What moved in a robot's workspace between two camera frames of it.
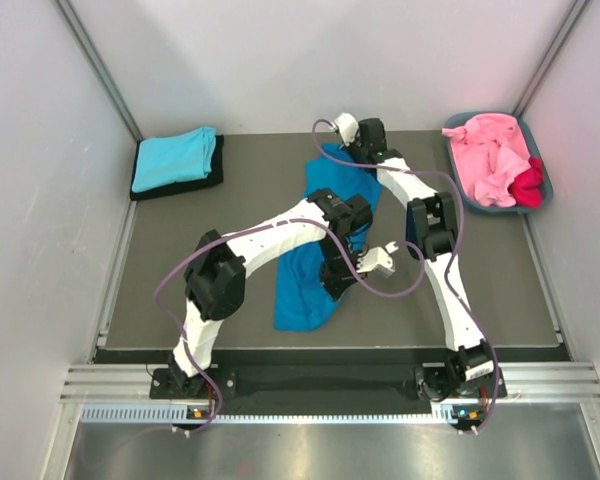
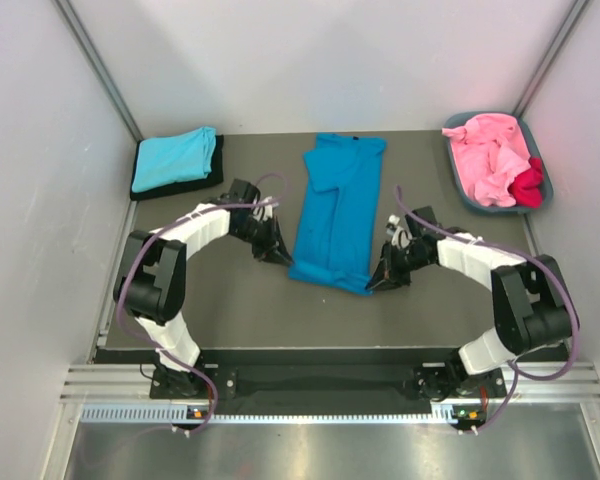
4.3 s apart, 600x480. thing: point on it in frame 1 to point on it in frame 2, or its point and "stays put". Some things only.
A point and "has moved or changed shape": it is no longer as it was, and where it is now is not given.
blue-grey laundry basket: [456, 119] stays put
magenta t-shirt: [527, 187] stays put
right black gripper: [350, 151] to [381, 279]
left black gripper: [336, 282] to [277, 253]
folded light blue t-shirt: [174, 158] stays put
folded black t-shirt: [215, 177] stays put
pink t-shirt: [491, 155] stays put
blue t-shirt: [302, 302] has moved or changed shape
